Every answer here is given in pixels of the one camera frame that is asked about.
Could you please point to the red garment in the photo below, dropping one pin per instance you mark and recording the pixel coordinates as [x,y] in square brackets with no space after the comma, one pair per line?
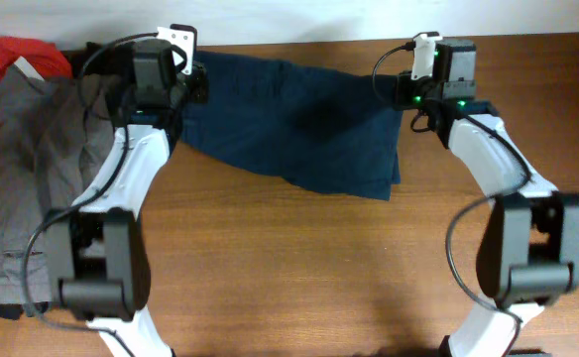
[44,57]

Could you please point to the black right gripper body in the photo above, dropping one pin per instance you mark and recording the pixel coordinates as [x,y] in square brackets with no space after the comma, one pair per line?
[412,93]

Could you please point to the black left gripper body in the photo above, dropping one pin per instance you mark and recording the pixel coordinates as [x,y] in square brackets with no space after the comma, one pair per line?
[198,90]

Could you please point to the grey trousers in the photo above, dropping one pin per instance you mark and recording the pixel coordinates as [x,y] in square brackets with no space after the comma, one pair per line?
[53,140]

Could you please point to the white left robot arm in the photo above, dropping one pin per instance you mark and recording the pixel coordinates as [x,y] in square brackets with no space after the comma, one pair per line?
[97,261]

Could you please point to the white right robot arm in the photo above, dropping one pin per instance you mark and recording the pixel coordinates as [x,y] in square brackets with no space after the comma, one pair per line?
[529,254]

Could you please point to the dark green black garment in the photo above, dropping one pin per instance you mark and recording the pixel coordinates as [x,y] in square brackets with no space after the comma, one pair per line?
[94,60]

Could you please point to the navy blue shorts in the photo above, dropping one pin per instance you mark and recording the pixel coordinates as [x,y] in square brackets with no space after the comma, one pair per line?
[317,128]

